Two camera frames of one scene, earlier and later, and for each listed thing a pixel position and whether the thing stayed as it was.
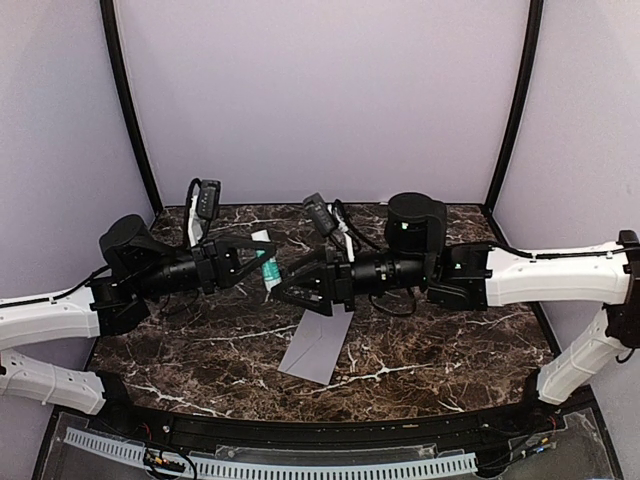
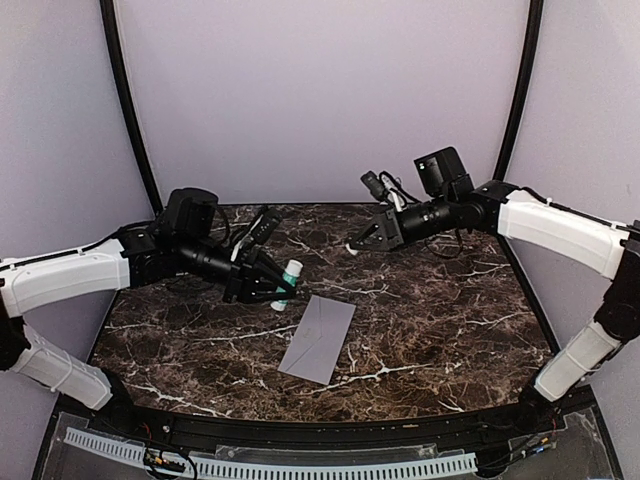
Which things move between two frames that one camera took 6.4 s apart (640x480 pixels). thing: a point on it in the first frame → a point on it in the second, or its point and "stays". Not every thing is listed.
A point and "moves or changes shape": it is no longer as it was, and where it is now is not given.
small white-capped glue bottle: [271, 268] moves or changes shape
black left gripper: [217, 262] → [239, 282]
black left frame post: [114, 45] stays
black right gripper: [340, 290] → [392, 233]
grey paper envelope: [316, 343] stays
